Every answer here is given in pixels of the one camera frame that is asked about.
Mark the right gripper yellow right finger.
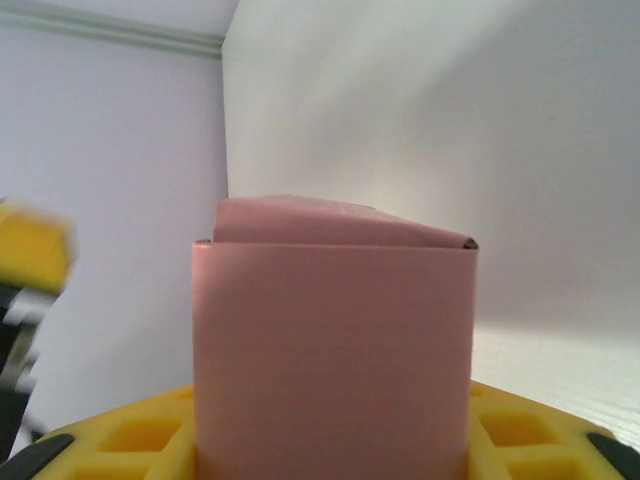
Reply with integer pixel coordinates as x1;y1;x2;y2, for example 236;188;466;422
466;378;640;480

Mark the aluminium frame post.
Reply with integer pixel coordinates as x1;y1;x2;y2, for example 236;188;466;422
0;8;225;61

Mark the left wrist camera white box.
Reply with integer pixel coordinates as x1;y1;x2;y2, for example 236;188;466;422
0;288;55;401

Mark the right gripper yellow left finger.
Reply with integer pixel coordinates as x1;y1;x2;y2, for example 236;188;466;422
0;382;201;480

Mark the pink cardboard box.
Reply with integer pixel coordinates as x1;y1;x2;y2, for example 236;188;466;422
191;193;481;480

